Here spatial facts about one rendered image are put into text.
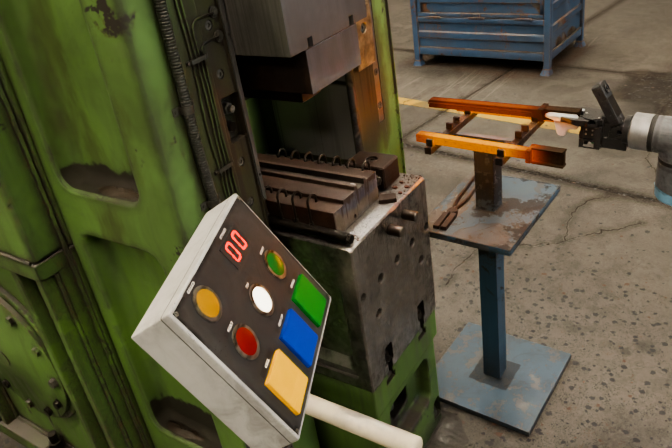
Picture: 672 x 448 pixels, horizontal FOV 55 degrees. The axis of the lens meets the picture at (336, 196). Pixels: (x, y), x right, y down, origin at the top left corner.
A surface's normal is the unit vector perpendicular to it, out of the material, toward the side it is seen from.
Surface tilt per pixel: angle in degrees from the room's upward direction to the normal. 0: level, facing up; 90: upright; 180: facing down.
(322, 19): 90
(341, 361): 42
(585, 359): 0
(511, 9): 89
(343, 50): 90
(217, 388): 90
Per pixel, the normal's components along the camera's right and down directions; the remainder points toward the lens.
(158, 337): -0.14, 0.49
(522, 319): -0.14, -0.87
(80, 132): -0.54, 0.45
